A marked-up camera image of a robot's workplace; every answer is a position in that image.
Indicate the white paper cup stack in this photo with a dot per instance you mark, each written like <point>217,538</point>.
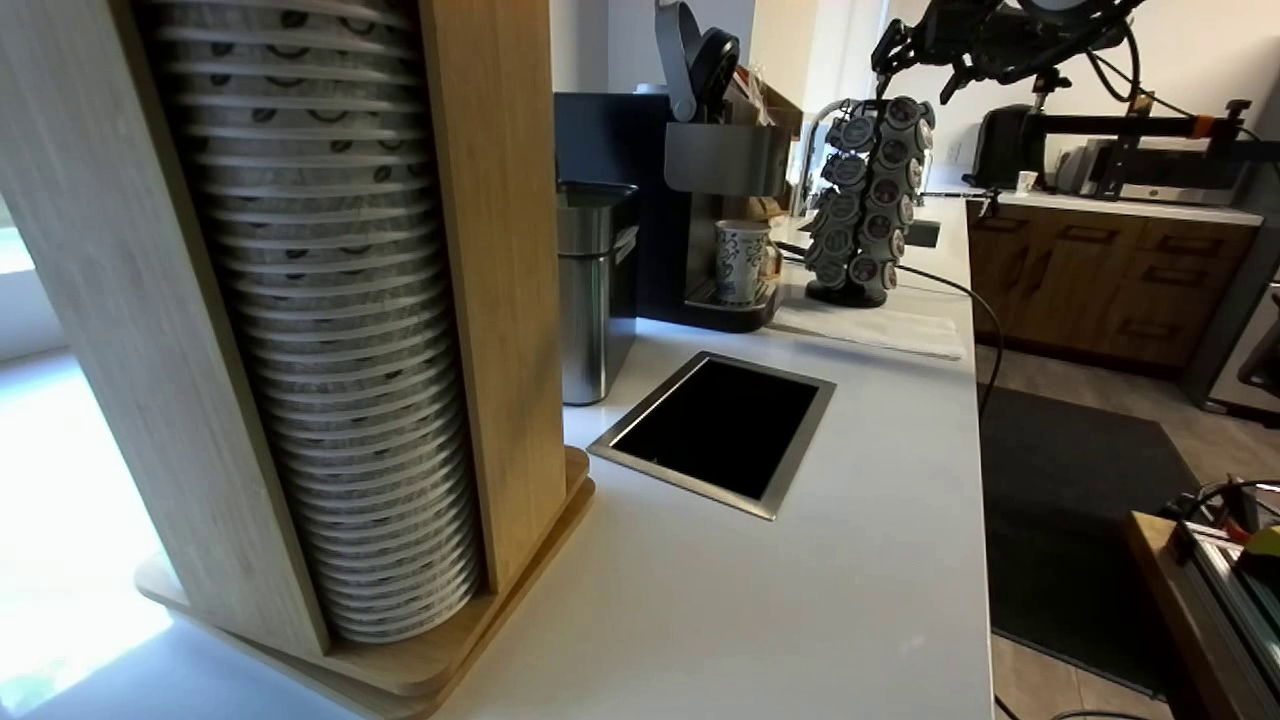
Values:
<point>334,333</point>

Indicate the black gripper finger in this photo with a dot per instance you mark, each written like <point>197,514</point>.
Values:
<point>915,41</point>
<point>985,65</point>

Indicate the wooden equipment cart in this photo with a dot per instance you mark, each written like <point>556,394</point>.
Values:
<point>1200,614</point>

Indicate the black silver Keurig coffeemaker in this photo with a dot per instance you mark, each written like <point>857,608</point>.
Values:
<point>666,226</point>

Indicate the wooden condiment organizer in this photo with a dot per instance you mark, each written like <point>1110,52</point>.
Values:
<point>772,112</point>

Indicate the black clamp bar orange grips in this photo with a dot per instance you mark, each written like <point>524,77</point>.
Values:
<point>1144,130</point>

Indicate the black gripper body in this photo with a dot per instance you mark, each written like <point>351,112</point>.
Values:
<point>1042,26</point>

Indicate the black floor mat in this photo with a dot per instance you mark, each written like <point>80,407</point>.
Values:
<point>1083,521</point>

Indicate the dark wooden cabinet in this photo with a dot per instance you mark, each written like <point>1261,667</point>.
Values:
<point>1104,282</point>

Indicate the steel-framed counter opening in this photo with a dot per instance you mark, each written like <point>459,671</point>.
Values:
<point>725,429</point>

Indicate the printed white paper cup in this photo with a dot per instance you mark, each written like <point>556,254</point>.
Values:
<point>743,262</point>

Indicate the wooden cup dispenser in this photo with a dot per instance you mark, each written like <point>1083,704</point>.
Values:
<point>504,265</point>

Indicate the stainless steel appliance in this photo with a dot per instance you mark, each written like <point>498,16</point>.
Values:
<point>1254,344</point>

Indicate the stainless steel bin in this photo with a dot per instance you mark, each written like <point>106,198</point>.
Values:
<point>587,307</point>

